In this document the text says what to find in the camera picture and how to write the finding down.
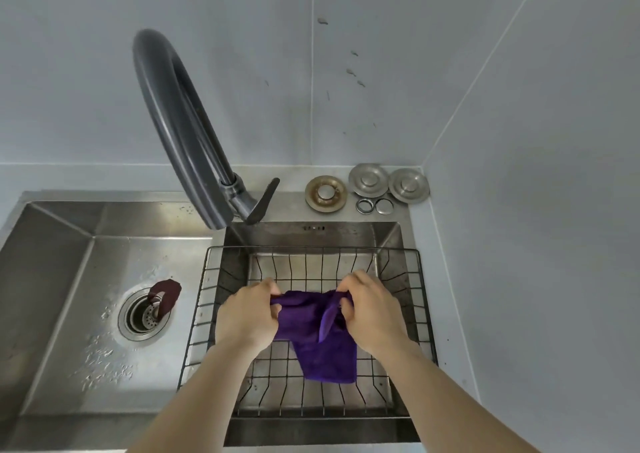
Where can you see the person's right thumb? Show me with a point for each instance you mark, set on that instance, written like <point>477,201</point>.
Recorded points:
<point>346,307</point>

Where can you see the purple cloth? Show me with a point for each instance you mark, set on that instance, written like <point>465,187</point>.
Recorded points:
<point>320,342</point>

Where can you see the person's left thumb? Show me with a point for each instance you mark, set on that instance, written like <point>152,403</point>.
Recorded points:
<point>275,310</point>

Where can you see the small steel cap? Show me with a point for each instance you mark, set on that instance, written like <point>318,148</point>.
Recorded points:
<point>385,207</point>

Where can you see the dark red sink stopper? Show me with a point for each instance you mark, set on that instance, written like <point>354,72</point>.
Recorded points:
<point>168,292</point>

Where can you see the person's right hand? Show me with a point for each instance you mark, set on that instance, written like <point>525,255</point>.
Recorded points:
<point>375,317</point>

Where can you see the steel drain strainer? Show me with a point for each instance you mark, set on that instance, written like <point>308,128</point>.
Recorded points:
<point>144,321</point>

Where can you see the person's right forearm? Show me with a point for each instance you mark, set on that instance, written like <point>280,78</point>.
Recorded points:
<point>440,402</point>

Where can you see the grey curved faucet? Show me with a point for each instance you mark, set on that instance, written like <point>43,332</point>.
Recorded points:
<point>167,97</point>

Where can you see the brass drain flange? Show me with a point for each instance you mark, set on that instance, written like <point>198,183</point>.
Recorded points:
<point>326,193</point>

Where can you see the person's left hand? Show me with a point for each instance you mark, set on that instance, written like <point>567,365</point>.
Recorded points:
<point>245,317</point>

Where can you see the person's left forearm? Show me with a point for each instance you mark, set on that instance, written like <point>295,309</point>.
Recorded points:
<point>200,397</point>

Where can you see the steel sink drain cover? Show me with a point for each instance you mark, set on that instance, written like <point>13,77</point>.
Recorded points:
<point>409,185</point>
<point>369,180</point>

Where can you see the stainless steel double sink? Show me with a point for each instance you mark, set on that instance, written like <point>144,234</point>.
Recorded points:
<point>60,292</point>

